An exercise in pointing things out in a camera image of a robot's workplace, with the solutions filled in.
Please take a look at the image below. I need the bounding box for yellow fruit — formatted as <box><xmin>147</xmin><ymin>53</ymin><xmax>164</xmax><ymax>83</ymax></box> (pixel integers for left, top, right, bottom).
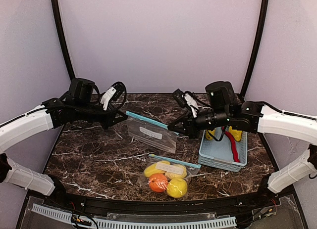
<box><xmin>205</xmin><ymin>129</ymin><xmax>215</xmax><ymax>140</ymax></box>

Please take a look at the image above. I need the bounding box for pale yellow potato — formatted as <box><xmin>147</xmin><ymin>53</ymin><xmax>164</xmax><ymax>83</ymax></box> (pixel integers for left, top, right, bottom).
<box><xmin>164</xmin><ymin>164</ymin><xmax>187</xmax><ymax>179</ymax></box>

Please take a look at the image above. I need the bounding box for yellow mango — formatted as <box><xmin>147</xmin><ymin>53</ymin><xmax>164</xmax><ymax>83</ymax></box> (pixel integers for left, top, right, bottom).
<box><xmin>143</xmin><ymin>160</ymin><xmax>170</xmax><ymax>178</ymax></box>

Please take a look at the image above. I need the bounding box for clear zip bag blue zipper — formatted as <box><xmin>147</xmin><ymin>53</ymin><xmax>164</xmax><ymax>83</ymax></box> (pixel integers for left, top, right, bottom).
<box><xmin>137</xmin><ymin>154</ymin><xmax>201</xmax><ymax>200</ymax></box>

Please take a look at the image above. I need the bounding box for orange fruit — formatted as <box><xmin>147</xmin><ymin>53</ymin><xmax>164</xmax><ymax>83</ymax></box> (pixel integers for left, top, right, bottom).
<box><xmin>148</xmin><ymin>173</ymin><xmax>168</xmax><ymax>193</ymax></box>

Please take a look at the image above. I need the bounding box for round yellow lemon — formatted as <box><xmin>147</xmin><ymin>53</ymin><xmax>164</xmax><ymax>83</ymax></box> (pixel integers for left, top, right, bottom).
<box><xmin>166</xmin><ymin>178</ymin><xmax>188</xmax><ymax>198</ymax></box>

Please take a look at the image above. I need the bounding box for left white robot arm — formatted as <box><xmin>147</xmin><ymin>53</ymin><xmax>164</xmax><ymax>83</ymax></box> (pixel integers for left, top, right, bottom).
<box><xmin>0</xmin><ymin>78</ymin><xmax>127</xmax><ymax>196</ymax></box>

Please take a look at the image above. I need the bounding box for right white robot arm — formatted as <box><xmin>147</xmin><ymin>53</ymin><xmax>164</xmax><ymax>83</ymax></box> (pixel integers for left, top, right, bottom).
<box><xmin>167</xmin><ymin>81</ymin><xmax>317</xmax><ymax>194</ymax></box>

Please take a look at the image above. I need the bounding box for light blue plastic basket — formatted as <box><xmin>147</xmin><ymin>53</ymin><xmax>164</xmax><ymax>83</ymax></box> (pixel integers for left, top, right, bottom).
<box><xmin>198</xmin><ymin>132</ymin><xmax>248</xmax><ymax>172</ymax></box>

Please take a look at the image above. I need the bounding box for red chili pepper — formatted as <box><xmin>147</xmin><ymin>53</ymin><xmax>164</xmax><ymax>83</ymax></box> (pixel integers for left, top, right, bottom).
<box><xmin>221</xmin><ymin>127</ymin><xmax>240</xmax><ymax>163</ymax></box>

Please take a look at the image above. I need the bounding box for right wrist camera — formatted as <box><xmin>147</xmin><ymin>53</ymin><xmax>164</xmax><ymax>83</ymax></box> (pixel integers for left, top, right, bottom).
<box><xmin>172</xmin><ymin>89</ymin><xmax>200</xmax><ymax>118</ymax></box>

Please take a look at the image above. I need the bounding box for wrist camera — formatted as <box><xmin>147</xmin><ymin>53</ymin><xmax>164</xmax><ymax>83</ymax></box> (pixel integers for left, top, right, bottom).
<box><xmin>172</xmin><ymin>89</ymin><xmax>200</xmax><ymax>118</ymax></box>
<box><xmin>99</xmin><ymin>82</ymin><xmax>127</xmax><ymax>111</ymax></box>

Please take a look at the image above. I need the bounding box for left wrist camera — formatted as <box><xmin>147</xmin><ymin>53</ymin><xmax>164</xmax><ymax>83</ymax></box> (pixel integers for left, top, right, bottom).
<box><xmin>99</xmin><ymin>82</ymin><xmax>127</xmax><ymax>111</ymax></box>

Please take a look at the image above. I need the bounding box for black front table rail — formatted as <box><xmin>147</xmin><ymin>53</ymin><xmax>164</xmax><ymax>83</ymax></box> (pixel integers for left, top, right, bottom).
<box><xmin>42</xmin><ymin>180</ymin><xmax>273</xmax><ymax>217</ymax></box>

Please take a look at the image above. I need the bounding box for slotted grey cable duct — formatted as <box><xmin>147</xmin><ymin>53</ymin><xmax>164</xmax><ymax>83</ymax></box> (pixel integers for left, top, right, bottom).
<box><xmin>31</xmin><ymin>204</ymin><xmax>237</xmax><ymax>229</ymax></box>

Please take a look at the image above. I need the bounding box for black frame post left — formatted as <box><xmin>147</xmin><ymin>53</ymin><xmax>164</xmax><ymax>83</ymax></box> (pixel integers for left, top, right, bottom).
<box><xmin>51</xmin><ymin>0</ymin><xmax>76</xmax><ymax>81</ymax></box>

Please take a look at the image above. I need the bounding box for black frame post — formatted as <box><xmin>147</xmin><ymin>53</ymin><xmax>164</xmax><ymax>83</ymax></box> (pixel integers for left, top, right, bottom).
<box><xmin>51</xmin><ymin>0</ymin><xmax>76</xmax><ymax>81</ymax></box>
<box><xmin>240</xmin><ymin>0</ymin><xmax>269</xmax><ymax>98</ymax></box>

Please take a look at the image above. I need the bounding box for black frame post right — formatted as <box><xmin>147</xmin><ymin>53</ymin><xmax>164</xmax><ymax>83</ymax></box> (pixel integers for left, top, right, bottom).
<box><xmin>240</xmin><ymin>0</ymin><xmax>269</xmax><ymax>98</ymax></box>

